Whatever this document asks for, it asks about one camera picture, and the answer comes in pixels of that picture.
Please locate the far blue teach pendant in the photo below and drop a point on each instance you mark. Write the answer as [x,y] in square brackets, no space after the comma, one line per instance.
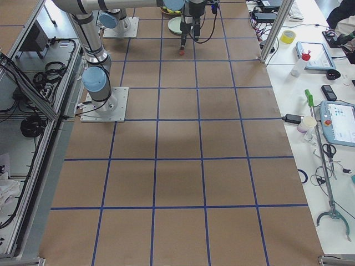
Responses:
[320,59]

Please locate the pale green plate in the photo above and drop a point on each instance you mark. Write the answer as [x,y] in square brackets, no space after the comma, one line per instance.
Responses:
[174,25]

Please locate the yellow tape roll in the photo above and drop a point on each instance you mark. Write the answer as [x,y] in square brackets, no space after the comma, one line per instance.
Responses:
[288,36]

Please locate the wicker fruit basket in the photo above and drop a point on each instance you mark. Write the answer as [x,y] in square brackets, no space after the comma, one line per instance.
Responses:
[166,13]

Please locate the near blue teach pendant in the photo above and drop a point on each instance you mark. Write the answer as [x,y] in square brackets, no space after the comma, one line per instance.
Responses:
[337,120]

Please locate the yellow banana bunch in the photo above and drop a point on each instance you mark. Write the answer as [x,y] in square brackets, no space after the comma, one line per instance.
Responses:
[169,11]

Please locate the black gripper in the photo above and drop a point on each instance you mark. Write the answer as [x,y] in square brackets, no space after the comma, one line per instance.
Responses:
[184,27]

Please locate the black round cap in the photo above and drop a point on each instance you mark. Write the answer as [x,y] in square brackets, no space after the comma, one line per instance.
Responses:
[332,74]

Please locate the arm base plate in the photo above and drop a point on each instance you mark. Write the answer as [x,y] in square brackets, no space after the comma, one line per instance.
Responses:
[113,110]
[120,29]

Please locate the black handled scissors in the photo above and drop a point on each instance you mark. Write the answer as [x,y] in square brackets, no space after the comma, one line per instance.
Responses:
[330,151]

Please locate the blue teach pendant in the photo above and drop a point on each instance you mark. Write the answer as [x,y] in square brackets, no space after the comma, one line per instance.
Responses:
[337,120]
[320,59]

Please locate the white paper cup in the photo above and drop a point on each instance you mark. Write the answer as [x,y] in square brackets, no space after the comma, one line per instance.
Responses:
[307,123]

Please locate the black power adapter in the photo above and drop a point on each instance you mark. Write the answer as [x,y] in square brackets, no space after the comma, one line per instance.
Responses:
[292,119]

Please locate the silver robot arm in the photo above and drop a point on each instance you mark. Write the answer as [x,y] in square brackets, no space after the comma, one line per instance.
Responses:
[150,12]
[96,78]

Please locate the black phone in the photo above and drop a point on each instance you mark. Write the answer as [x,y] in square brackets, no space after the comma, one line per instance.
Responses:
[328,93]

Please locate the aluminium frame post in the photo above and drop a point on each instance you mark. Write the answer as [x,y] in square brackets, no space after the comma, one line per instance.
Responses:
[276,27]

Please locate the red capped plastic bottle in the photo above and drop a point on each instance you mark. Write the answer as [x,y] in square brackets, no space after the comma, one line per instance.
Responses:
[299,67]

